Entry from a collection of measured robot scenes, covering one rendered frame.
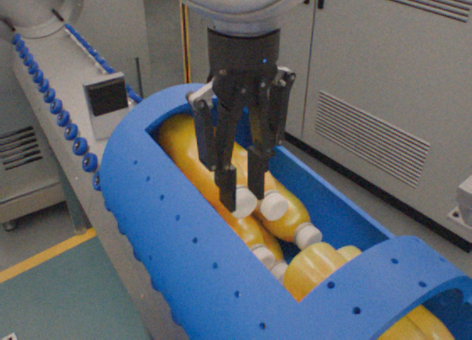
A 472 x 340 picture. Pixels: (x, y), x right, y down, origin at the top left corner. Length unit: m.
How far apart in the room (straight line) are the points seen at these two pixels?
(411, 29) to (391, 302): 1.66
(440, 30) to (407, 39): 0.15
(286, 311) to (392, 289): 0.10
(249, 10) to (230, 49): 0.22
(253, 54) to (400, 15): 1.59
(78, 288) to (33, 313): 0.20
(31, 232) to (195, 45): 1.40
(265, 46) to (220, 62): 0.05
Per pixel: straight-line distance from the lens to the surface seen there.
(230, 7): 0.22
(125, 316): 1.91
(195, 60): 1.35
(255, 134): 0.54
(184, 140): 0.65
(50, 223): 2.37
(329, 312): 0.41
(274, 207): 0.63
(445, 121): 2.02
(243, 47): 0.44
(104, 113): 1.11
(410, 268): 0.44
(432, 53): 1.96
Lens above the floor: 1.55
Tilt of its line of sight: 36 degrees down
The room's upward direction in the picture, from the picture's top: straight up
